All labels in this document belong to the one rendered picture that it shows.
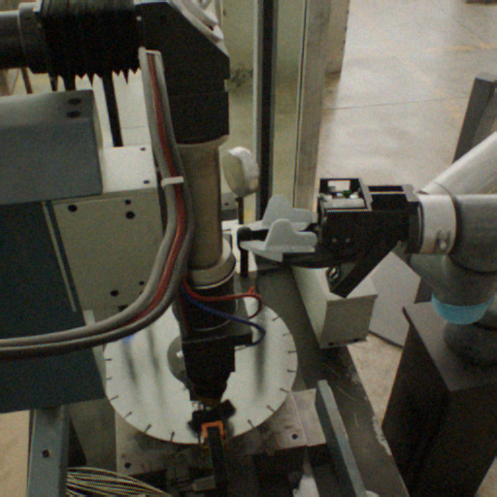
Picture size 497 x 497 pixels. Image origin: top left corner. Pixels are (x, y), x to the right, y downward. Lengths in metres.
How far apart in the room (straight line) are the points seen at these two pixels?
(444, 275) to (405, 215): 0.14
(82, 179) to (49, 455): 0.46
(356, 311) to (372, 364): 1.03
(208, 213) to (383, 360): 1.76
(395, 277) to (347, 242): 1.86
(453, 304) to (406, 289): 1.69
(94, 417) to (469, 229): 0.79
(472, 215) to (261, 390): 0.44
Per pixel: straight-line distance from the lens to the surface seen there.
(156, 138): 0.34
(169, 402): 0.95
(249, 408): 0.93
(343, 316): 1.22
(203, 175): 0.53
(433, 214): 0.72
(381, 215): 0.70
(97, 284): 0.51
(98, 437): 1.18
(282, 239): 0.70
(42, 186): 0.45
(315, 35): 1.20
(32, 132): 0.45
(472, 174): 0.92
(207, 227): 0.56
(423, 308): 1.41
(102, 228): 0.47
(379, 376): 2.21
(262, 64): 1.16
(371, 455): 1.15
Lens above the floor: 1.72
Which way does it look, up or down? 42 degrees down
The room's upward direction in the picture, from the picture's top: straight up
